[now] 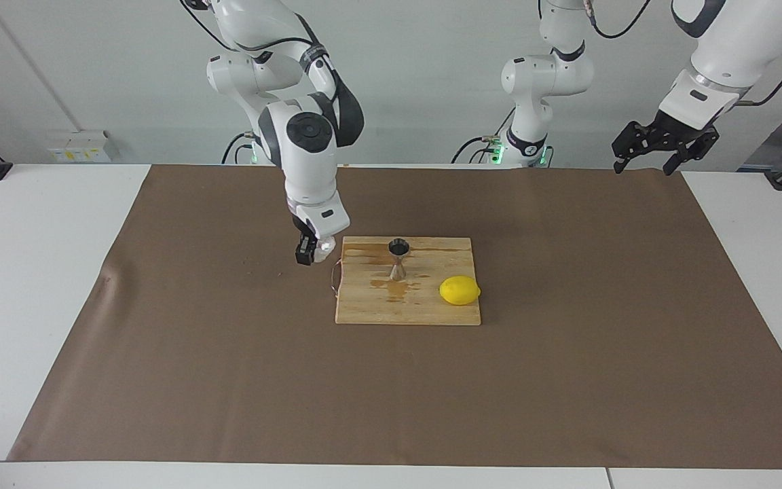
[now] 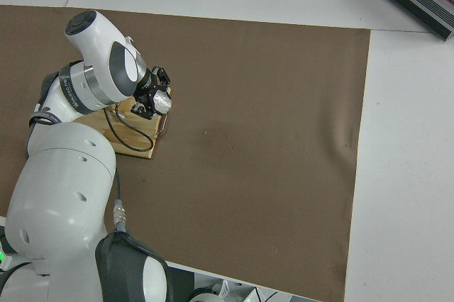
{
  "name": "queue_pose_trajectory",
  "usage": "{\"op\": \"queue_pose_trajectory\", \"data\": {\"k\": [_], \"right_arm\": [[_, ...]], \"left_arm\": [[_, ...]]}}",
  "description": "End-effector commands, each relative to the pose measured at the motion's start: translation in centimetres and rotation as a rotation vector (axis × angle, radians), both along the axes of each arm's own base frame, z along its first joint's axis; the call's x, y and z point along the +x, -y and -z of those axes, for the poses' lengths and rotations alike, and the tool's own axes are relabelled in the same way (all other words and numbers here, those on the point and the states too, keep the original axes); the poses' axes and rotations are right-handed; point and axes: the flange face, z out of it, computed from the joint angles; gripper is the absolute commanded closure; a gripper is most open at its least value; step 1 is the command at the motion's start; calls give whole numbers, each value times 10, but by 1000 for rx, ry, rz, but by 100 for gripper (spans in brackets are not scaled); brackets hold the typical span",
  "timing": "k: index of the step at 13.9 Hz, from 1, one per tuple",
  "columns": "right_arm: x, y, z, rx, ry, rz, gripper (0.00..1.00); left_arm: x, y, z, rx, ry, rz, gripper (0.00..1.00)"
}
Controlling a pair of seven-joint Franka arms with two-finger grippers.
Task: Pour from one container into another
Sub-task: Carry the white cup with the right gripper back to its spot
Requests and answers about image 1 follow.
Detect black right base cable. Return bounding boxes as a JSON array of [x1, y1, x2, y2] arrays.
[[220, 132, 256, 165]]

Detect brown paper table mat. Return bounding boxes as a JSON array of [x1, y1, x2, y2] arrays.
[[7, 164, 782, 469]]

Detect black left base cable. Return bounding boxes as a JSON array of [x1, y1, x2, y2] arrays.
[[451, 109, 521, 165]]

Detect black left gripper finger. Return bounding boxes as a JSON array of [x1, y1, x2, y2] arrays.
[[612, 122, 656, 174], [663, 132, 719, 176]]

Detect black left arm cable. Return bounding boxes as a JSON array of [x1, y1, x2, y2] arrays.
[[581, 0, 782, 107]]

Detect yellow lemon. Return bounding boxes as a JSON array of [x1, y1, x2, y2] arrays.
[[439, 275, 482, 306]]

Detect wooden cutting board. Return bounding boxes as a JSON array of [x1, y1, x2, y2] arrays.
[[330, 236, 482, 327]]

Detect steel double jigger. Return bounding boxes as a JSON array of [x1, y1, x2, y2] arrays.
[[389, 238, 411, 282]]

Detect white yellow wall socket box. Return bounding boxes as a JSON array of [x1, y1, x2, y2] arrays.
[[47, 130, 112, 164]]

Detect black base cable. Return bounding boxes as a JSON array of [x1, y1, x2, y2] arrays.
[[220, 132, 256, 165], [451, 109, 521, 165]]

